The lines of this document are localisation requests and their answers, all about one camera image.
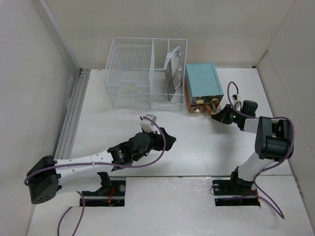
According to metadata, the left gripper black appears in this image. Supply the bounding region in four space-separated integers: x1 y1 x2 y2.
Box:
132 127 174 162

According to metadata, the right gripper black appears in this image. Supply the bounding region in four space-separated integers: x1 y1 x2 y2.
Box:
211 103 243 124

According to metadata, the teal orange drawer box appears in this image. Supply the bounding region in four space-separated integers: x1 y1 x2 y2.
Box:
185 62 224 116

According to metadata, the grey setup guide booklet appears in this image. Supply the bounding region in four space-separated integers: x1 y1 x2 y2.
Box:
164 55 181 101

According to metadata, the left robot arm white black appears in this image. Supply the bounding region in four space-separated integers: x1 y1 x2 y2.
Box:
24 128 176 205

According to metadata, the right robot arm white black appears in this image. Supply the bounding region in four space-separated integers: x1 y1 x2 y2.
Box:
211 100 295 194

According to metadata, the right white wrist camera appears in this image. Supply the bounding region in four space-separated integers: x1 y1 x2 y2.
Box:
232 94 243 109

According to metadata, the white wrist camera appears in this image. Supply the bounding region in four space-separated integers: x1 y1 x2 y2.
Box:
232 94 243 109
140 114 158 133

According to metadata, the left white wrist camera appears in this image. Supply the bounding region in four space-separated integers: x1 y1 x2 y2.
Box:
140 114 158 133

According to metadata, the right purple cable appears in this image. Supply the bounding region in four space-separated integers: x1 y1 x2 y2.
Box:
226 81 295 219

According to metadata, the purple cable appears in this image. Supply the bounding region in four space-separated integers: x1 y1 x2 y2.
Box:
23 116 166 236
226 81 295 219

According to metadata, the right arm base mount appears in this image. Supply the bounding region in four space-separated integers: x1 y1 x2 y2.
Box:
212 167 260 207

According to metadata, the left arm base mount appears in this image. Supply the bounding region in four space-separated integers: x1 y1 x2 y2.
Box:
82 172 126 207

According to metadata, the white wire desk organizer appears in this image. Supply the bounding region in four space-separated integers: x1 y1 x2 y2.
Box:
104 37 187 112

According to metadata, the aluminium rail frame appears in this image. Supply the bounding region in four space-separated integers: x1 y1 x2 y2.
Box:
53 68 91 160

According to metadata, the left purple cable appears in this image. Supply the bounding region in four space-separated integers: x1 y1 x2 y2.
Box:
23 116 166 236

